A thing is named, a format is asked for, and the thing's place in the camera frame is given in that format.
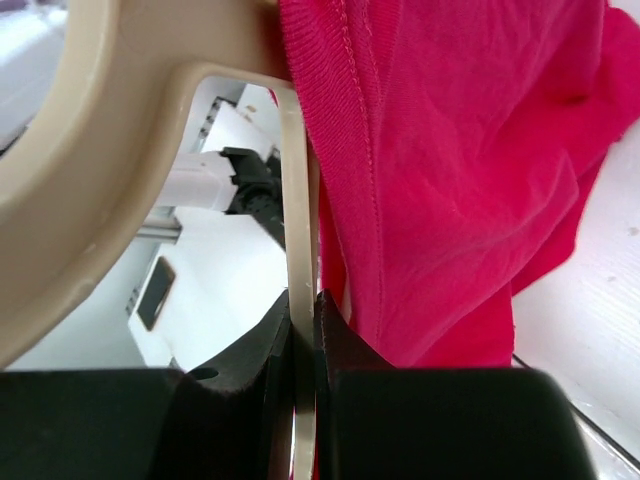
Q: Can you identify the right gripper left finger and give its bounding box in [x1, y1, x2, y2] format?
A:
[1, 295, 293, 479]

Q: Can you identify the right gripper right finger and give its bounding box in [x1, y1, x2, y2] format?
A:
[313, 292, 596, 479]

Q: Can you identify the wooden clothes hanger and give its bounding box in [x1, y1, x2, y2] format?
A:
[1, 1, 319, 479]

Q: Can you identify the red t-shirt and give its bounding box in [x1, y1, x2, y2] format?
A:
[279, 1, 639, 367]

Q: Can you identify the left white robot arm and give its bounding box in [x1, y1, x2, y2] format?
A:
[155, 147, 285, 247]

